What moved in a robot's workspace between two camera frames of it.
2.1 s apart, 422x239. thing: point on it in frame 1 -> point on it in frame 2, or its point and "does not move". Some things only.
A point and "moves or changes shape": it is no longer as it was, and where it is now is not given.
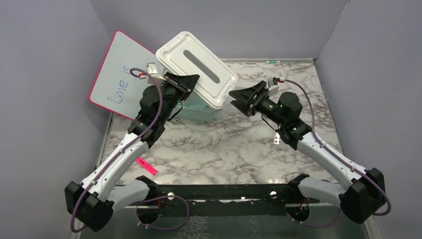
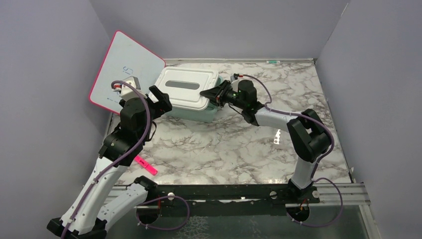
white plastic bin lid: x=184 y=55 moves or changes shape
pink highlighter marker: x=144 y=163 does not move
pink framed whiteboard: x=115 y=89 does not move
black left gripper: x=183 y=84 -> x=162 y=105
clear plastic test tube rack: x=276 y=139 does not move
